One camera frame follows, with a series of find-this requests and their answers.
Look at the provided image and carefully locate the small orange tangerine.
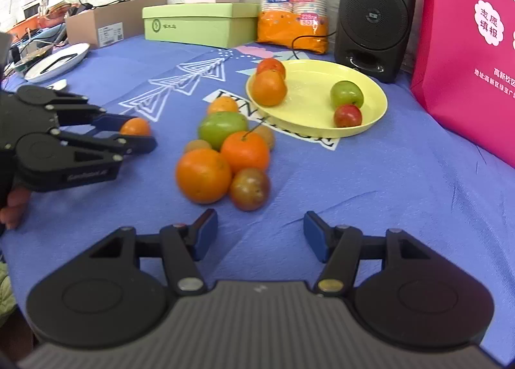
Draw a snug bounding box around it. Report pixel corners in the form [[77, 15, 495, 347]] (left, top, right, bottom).
[[119, 117, 152, 137], [207, 96, 239, 115]]

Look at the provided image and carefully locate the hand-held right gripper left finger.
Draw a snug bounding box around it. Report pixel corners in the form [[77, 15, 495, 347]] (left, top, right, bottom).
[[86, 208, 220, 294]]

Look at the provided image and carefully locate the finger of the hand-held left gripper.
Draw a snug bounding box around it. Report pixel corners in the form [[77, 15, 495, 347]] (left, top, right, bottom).
[[48, 92, 136, 132], [60, 132, 158, 162]]

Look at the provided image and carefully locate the small green apple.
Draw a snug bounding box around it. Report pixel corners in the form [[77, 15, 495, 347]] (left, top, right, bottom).
[[330, 80, 365, 108]]

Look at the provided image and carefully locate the pack of paper cups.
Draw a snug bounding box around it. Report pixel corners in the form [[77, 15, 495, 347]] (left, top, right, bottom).
[[256, 0, 333, 55]]

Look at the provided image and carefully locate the blue printed tablecloth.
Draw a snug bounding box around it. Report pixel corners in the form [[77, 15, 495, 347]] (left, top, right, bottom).
[[0, 33, 515, 367]]

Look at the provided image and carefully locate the brown cardboard box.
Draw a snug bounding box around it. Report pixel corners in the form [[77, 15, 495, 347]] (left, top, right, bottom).
[[65, 0, 168, 50]]

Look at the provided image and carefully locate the pink tote bag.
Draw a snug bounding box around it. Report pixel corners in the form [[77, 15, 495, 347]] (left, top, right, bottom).
[[410, 0, 515, 169]]

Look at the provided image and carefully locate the reddish tangerine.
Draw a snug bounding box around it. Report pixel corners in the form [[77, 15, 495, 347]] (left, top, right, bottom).
[[256, 58, 286, 79]]

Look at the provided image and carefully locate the person's left hand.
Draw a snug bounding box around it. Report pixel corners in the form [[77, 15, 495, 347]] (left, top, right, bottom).
[[0, 186, 31, 231]]

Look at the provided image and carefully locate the black speaker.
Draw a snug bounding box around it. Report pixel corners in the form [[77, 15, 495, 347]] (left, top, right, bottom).
[[334, 0, 418, 84]]

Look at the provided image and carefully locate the large green apple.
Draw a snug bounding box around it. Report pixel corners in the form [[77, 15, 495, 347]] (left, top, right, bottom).
[[198, 111, 249, 151]]

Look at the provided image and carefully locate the large orange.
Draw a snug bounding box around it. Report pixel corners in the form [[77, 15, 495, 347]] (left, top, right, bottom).
[[175, 149, 233, 205]]

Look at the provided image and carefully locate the yellow plate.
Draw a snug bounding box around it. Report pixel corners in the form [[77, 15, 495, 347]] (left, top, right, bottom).
[[245, 59, 389, 139]]

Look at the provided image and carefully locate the orange with stem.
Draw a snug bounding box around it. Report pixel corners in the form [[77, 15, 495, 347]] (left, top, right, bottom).
[[220, 131, 270, 174]]

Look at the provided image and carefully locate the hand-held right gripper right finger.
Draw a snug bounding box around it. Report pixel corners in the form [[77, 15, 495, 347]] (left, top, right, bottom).
[[303, 210, 433, 296]]

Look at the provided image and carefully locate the green shoe box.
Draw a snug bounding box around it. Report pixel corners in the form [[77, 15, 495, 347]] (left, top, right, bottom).
[[142, 2, 260, 50]]

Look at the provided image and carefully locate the small red apple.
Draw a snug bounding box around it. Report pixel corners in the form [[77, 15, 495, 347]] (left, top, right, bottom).
[[333, 104, 363, 128]]

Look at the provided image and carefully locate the white plate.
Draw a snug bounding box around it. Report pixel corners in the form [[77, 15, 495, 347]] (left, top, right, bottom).
[[23, 42, 91, 84]]

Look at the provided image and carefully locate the dark red plum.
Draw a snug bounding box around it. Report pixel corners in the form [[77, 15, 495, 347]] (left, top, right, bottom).
[[229, 167, 271, 211]]

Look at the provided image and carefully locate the black speaker cable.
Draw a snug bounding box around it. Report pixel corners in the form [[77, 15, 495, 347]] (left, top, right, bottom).
[[291, 26, 338, 62]]

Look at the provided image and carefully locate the brown kiwi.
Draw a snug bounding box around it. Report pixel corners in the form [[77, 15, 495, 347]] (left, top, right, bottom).
[[253, 125, 276, 151], [184, 139, 212, 154]]

